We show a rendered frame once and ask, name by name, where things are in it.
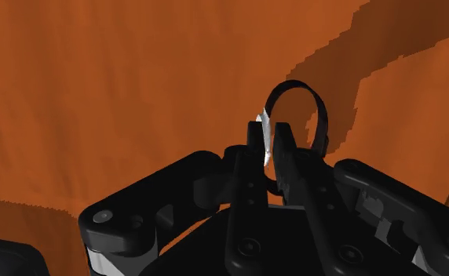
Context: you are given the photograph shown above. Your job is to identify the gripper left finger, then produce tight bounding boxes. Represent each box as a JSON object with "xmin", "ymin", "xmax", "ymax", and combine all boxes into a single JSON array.
[{"xmin": 78, "ymin": 120, "xmax": 272, "ymax": 276}]

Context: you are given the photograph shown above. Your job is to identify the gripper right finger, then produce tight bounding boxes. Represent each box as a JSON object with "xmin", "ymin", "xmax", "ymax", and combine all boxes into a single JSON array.
[{"xmin": 273, "ymin": 122, "xmax": 449, "ymax": 276}]

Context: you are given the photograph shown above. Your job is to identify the black-handled scissors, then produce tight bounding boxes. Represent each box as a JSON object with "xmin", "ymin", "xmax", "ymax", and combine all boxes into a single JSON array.
[{"xmin": 255, "ymin": 79, "xmax": 330, "ymax": 196}]

